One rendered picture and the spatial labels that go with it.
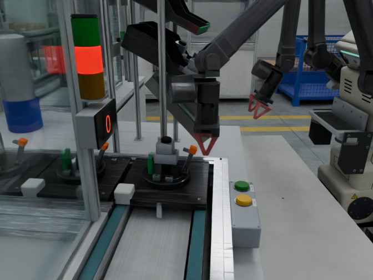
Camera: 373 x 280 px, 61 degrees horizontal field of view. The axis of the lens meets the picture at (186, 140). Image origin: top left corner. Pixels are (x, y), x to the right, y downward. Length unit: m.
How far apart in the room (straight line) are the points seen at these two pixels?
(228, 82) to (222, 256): 4.41
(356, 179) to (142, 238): 0.84
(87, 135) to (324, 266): 0.63
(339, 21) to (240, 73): 5.83
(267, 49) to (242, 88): 4.79
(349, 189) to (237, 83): 3.86
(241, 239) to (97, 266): 0.33
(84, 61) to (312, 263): 0.69
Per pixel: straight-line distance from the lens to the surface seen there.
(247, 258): 0.85
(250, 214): 0.82
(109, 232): 0.79
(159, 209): 0.83
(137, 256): 0.77
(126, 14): 2.53
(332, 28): 10.37
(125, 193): 0.84
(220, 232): 0.77
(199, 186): 0.89
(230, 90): 5.05
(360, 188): 1.35
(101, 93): 0.66
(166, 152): 0.87
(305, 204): 1.09
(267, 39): 9.73
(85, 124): 0.64
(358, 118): 1.25
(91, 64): 0.64
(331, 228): 1.01
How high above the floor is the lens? 1.44
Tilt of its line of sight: 23 degrees down
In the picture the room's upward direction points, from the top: 1 degrees clockwise
